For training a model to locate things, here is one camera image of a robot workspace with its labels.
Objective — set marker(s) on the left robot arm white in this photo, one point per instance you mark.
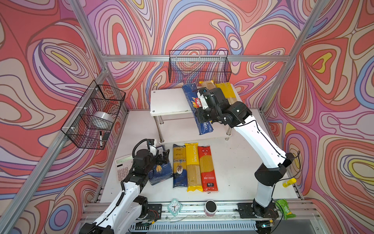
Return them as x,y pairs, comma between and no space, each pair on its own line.
129,205

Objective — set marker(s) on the black wire basket back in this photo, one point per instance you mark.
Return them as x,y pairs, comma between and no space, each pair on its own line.
194,66

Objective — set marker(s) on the small round speaker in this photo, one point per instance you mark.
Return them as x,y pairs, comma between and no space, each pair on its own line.
210,208

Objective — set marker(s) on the red spaghetti pack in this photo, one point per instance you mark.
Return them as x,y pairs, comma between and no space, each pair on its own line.
208,176

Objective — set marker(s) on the silver tape roll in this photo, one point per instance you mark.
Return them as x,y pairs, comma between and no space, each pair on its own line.
104,116

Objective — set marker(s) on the dark blue spaghetti pack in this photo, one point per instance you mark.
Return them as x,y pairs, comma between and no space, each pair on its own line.
190,91

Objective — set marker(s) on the green snack packet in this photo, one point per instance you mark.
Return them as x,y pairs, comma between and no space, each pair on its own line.
283,205

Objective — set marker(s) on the yellow Pastatime spaghetti pack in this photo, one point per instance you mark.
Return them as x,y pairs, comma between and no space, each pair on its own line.
193,167

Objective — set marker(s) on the blue yellow Ankara spaghetti pack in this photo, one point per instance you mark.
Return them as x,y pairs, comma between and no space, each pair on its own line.
180,177

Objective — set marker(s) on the black wire basket left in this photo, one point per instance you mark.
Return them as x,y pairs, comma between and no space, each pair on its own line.
83,129

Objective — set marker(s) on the yellow glue stick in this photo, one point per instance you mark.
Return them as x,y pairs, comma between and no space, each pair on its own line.
289,182

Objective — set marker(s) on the white two-tier shelf rack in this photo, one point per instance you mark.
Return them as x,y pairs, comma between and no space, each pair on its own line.
175,121

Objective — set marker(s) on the black wire basket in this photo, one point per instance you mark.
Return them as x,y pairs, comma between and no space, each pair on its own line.
194,66
83,129

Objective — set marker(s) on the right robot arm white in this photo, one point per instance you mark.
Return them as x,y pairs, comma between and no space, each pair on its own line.
274,160

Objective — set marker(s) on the teal alarm clock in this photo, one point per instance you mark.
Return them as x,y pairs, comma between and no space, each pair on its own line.
174,207

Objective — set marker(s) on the white calculator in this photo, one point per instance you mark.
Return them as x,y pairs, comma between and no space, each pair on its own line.
123,166

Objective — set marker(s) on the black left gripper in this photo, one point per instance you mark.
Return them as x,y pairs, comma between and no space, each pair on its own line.
165,156

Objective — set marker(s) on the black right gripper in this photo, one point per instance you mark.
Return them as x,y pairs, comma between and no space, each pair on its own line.
200,111

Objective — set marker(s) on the dark blue pasta box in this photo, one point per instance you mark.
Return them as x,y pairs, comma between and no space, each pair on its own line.
160,173

